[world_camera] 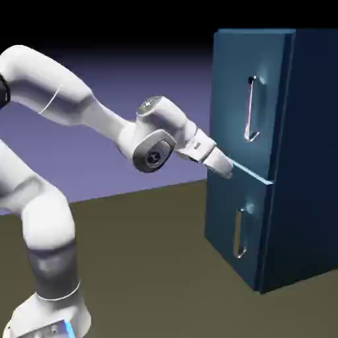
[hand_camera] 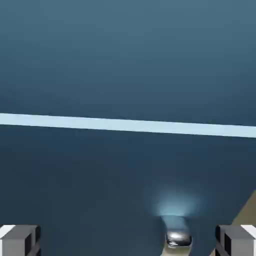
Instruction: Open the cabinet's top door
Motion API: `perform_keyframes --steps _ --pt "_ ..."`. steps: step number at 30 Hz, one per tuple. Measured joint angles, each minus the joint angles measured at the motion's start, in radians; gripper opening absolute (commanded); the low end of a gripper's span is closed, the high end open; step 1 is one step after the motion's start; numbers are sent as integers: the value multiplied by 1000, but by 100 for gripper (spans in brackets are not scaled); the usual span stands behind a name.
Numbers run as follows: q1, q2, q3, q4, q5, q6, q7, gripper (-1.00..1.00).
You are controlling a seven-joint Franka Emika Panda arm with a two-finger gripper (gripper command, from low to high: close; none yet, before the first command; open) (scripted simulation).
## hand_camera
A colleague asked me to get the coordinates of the blue painted cabinet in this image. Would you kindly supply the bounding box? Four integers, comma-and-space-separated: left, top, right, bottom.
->
0, 0, 256, 256

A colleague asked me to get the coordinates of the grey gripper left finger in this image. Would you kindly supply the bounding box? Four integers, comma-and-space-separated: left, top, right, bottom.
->
0, 224, 42, 256

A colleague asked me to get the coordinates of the blue cabinet door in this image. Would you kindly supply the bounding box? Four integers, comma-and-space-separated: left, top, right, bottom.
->
0, 0, 256, 127
0, 123, 256, 256

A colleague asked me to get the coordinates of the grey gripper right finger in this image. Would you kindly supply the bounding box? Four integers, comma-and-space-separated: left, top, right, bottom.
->
214, 223, 256, 256

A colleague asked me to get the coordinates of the shiny metal door handle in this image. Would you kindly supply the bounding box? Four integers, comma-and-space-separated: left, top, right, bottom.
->
160, 214, 193, 250

